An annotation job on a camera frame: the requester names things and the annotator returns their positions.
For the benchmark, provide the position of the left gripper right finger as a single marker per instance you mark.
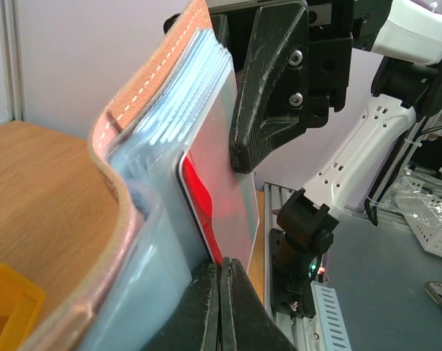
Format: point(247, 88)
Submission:
point(245, 324)

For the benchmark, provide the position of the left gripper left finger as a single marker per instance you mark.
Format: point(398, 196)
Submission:
point(194, 323)

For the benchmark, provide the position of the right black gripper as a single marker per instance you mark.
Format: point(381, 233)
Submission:
point(293, 58)

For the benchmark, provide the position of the pink leather card holder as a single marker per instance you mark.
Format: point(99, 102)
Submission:
point(180, 100)

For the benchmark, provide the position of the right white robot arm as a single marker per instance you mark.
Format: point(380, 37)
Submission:
point(407, 87)

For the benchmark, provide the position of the right small circuit board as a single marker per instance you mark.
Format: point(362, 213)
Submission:
point(317, 267)

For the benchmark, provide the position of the yellow three-compartment bin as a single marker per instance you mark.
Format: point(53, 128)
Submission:
point(21, 301)

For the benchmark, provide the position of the white perforated metal basket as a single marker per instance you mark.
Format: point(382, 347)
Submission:
point(418, 198)

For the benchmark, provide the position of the aluminium front rail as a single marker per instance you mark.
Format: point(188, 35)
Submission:
point(309, 229)

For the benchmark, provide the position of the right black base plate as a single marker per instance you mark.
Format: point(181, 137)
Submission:
point(289, 286)

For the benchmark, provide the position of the grey slotted cable duct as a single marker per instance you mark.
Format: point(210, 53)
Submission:
point(328, 330)

